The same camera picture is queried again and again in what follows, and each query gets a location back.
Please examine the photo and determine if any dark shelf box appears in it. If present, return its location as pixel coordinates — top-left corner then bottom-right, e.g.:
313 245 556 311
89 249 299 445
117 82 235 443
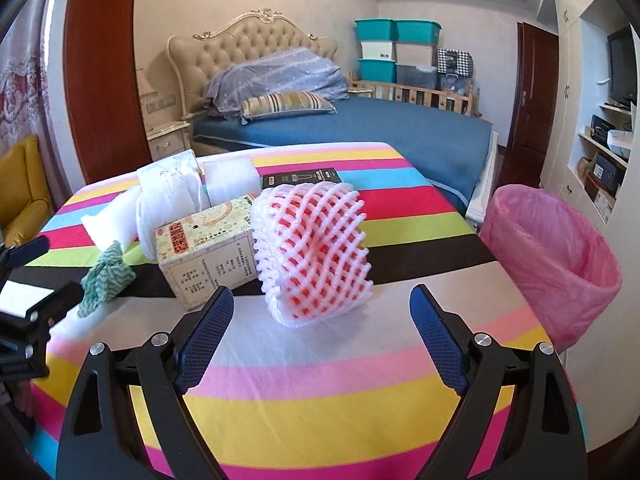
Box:
592 154 627 193

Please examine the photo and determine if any wall switch panel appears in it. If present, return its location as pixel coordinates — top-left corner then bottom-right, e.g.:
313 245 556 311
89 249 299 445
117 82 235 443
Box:
142 92 176 113

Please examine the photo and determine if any bin with pink liner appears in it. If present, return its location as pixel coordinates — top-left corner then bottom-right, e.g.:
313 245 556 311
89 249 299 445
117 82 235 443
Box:
477 184 623 353

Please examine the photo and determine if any ring-shaped pink foam fruit net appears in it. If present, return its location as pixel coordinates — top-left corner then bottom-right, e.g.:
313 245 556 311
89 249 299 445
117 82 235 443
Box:
249 182 375 328

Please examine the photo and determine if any long black carton box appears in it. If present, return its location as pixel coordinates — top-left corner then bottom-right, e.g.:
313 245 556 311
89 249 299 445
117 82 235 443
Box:
261 169 343 192

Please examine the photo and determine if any black-white checkered bag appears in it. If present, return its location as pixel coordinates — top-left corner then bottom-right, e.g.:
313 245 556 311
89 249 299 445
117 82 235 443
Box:
436 48 473 78

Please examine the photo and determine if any white storage box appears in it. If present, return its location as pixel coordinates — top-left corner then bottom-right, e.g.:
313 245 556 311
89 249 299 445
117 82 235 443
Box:
360 40 398 61

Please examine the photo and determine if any brown wooden door panel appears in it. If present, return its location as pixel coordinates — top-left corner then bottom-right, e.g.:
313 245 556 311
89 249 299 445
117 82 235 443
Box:
62 0 153 186

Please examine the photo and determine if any folded blue-grey duvet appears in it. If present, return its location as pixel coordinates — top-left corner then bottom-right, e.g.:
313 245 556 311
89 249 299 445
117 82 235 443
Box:
202 47 351 121

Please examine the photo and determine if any thick white foam sheet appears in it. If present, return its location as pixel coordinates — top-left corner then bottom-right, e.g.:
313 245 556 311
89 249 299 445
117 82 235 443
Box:
202 156 262 207

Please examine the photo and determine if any rainbow striped tablecloth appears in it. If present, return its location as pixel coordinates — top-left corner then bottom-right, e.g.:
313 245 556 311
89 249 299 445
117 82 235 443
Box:
30 141 591 480

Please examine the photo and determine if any beige tufted headboard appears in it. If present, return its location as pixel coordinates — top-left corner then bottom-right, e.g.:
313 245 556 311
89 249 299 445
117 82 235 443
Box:
166 8 338 118

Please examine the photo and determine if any beige storage box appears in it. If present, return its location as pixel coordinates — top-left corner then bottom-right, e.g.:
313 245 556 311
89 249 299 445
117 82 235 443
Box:
395 42 438 67

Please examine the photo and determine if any black shelf device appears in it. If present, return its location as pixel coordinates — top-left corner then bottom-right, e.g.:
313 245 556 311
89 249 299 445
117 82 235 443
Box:
590 115 617 143

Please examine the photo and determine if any green striped cloth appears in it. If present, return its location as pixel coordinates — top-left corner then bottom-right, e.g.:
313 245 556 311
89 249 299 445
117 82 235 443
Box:
77 240 137 318

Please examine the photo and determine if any dark brown room door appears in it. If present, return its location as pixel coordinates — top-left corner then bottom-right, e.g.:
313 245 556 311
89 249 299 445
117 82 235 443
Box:
500 21 560 191

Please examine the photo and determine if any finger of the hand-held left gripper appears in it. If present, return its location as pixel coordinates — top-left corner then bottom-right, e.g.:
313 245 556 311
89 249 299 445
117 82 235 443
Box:
0 280 86 333
0 235 51 286

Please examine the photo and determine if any clear grey storage box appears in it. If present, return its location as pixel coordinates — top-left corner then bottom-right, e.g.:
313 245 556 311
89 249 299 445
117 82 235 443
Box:
396 65 438 90

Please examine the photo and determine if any yellow armchair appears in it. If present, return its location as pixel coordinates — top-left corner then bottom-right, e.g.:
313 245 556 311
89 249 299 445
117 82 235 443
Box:
0 135 56 248

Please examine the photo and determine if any striped pillow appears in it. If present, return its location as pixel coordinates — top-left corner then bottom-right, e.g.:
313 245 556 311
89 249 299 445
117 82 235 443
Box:
240 91 338 125

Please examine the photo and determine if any black television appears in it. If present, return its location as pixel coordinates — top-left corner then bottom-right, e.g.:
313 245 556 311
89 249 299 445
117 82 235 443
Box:
606 25 640 108

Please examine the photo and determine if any lace curtain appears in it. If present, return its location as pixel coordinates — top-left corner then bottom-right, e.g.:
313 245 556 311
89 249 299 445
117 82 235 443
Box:
0 0 71 201

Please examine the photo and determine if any beige printed carton box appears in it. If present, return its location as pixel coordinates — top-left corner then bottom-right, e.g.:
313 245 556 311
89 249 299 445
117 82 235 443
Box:
154 194 266 311

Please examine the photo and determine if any cream nightstand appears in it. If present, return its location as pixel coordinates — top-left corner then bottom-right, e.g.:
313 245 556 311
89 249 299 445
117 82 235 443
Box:
146 120 193 163

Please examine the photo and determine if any flat shoe box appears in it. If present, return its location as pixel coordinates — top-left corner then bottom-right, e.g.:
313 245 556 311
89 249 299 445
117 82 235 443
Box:
595 190 618 221

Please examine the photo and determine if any bed with blue sheet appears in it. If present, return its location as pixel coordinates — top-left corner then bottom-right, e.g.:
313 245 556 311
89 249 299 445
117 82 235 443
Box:
192 95 501 211

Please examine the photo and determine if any wooden crib rail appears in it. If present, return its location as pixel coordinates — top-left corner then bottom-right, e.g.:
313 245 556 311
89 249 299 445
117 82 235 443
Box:
348 79 482 118

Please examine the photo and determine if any white shelf box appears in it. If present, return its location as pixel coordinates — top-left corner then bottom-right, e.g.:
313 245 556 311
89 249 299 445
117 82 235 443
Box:
606 130 636 161

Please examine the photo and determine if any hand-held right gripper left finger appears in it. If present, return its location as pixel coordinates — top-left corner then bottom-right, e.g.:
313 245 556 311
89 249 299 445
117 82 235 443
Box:
55 285 236 480

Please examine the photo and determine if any teal storage box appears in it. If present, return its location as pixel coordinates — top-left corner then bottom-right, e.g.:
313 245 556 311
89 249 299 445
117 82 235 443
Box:
357 58 398 83
355 19 398 42
395 19 443 45

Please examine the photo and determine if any white plastic bag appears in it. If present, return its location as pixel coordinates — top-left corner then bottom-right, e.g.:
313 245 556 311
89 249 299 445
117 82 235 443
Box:
135 149 211 261

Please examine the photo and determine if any thin white foam piece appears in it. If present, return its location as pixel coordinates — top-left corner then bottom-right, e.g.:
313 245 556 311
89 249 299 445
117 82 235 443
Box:
81 186 143 252

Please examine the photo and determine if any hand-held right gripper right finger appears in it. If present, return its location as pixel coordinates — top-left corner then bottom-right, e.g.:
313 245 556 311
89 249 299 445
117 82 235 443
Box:
409 284 587 480

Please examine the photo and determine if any white built-in wardrobe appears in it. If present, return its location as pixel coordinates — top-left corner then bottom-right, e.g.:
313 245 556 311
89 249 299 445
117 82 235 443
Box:
537 0 640 261

